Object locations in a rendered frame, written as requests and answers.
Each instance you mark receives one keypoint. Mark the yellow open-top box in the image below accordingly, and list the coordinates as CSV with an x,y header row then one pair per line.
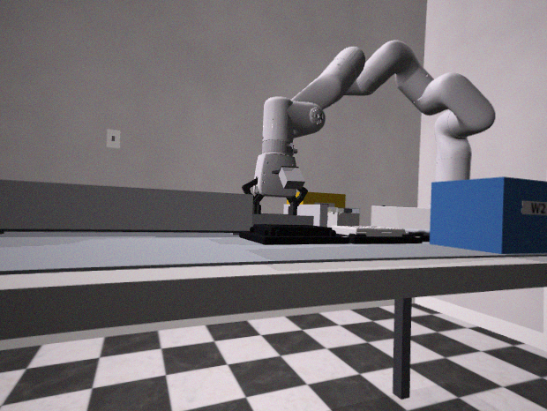
x,y
330,199

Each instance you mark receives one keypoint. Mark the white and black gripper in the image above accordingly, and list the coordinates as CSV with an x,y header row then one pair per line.
x,y
270,184

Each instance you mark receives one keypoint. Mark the blue open-top bin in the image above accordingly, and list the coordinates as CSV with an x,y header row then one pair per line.
x,y
501,215

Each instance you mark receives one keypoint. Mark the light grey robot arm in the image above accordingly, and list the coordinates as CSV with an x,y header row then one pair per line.
x,y
469,111

